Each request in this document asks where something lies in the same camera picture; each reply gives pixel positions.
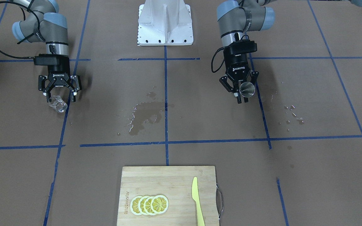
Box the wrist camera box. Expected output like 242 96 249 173
229 40 257 56
33 54 58 66

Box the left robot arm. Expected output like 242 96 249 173
217 0 275 104

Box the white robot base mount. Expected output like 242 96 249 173
137 0 194 46

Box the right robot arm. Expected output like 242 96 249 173
12 0 82 102

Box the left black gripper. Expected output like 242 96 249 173
219 45 259 104

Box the steel jigger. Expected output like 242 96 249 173
239 82 255 98

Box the clear glass measuring cup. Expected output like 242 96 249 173
48 95 68 113

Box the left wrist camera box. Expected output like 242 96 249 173
229 40 257 56

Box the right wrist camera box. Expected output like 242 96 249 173
33 54 58 66

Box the bamboo cutting board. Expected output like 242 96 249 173
117 166 220 226

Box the yellow plastic knife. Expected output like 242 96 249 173
191 176 205 226

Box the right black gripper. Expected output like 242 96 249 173
38 55 82 103

